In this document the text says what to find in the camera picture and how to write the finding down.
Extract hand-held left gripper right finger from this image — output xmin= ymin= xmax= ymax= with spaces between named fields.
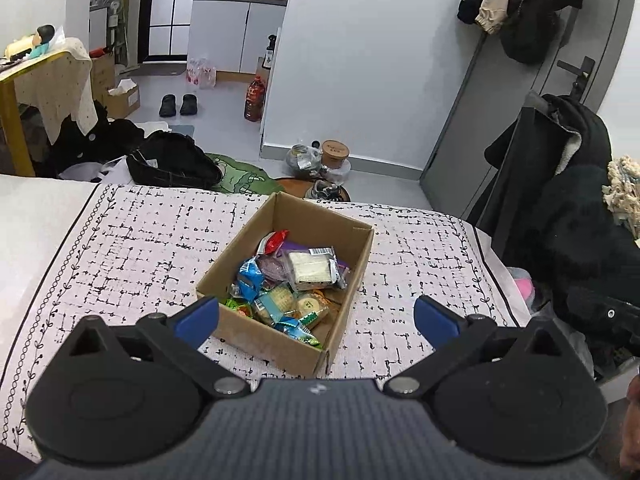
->
xmin=384 ymin=296 xmax=576 ymax=400

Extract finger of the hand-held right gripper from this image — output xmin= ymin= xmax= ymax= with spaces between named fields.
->
xmin=567 ymin=285 xmax=640 ymax=356

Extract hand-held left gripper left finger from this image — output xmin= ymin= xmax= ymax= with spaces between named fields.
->
xmin=62 ymin=296 xmax=251 ymax=401

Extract blue snack packet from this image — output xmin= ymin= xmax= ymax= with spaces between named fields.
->
xmin=236 ymin=257 xmax=266 ymax=301

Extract clear biscuit packet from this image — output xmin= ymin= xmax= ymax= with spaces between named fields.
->
xmin=252 ymin=285 xmax=296 ymax=323

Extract brown cardboard box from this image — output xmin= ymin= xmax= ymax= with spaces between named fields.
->
xmin=195 ymin=191 xmax=376 ymax=378

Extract clear purple snack packet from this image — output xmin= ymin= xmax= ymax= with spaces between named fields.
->
xmin=257 ymin=255 xmax=291 ymax=281

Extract blue-green snack packet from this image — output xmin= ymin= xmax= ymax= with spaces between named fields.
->
xmin=275 ymin=317 xmax=323 ymax=348

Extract red snack packet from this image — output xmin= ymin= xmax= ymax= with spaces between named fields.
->
xmin=257 ymin=230 xmax=291 ymax=256

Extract brown cake packet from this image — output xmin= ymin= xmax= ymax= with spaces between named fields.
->
xmin=292 ymin=292 xmax=331 ymax=328

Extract white cream snack packet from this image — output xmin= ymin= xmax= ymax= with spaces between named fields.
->
xmin=287 ymin=246 xmax=337 ymax=292

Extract person's right hand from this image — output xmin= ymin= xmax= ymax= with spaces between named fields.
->
xmin=620 ymin=374 xmax=640 ymax=471

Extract white plastic bag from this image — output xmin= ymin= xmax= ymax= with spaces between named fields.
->
xmin=550 ymin=310 xmax=596 ymax=376

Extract black fluffy coat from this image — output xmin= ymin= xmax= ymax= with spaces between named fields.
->
xmin=520 ymin=165 xmax=640 ymax=321

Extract pink soft item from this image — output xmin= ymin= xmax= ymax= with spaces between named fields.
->
xmin=510 ymin=267 xmax=536 ymax=301

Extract white black-printed blanket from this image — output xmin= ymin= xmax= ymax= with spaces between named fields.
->
xmin=0 ymin=182 xmax=532 ymax=461

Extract cream knitted cloth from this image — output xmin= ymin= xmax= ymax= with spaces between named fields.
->
xmin=602 ymin=156 xmax=640 ymax=238

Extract green rug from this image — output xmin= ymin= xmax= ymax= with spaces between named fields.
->
xmin=202 ymin=152 xmax=271 ymax=195

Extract black bag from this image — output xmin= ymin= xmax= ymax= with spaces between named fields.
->
xmin=126 ymin=130 xmax=223 ymax=191

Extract grey sneaker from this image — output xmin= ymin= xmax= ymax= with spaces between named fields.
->
xmin=305 ymin=180 xmax=346 ymax=202

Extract white plastic container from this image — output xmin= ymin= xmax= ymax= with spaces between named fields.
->
xmin=325 ymin=160 xmax=352 ymax=186

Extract black fleece-lined jacket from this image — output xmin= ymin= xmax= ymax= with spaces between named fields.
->
xmin=485 ymin=94 xmax=613 ymax=201

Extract grey plastic bag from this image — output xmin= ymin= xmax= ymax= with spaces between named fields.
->
xmin=285 ymin=144 xmax=323 ymax=178

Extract brown paper bowl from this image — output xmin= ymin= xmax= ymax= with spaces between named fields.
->
xmin=320 ymin=140 xmax=351 ymax=168

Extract grey door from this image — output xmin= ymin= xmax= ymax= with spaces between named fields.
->
xmin=420 ymin=0 xmax=640 ymax=221

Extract red oil bottle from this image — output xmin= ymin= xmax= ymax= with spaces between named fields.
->
xmin=244 ymin=76 xmax=264 ymax=122

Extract small open cardboard box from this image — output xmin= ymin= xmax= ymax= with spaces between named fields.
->
xmin=106 ymin=80 xmax=141 ymax=120

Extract pink plastic bag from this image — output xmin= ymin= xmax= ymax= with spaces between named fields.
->
xmin=186 ymin=56 xmax=217 ymax=90

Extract tall cardboard box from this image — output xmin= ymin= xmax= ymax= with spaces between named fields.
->
xmin=90 ymin=52 xmax=117 ymax=106

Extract yellow wooden table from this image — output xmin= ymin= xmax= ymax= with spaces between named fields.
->
xmin=0 ymin=50 xmax=56 ymax=177

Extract cream dotted tablecloth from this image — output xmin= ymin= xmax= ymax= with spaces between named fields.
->
xmin=0 ymin=37 xmax=98 ymax=143

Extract white kitchen cabinet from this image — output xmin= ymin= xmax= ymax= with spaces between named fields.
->
xmin=187 ymin=0 xmax=288 ymax=76

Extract white standing fan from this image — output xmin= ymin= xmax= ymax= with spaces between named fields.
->
xmin=107 ymin=0 xmax=126 ymax=66

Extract black framed glass door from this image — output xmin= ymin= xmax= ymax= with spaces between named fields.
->
xmin=137 ymin=0 xmax=206 ymax=63

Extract hanging black clothes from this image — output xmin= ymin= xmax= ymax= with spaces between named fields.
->
xmin=457 ymin=0 xmax=591 ymax=66

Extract doll figure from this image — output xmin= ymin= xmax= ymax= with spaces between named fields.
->
xmin=5 ymin=24 xmax=56 ymax=61

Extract black door handle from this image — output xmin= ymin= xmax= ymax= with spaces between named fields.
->
xmin=556 ymin=56 xmax=596 ymax=95

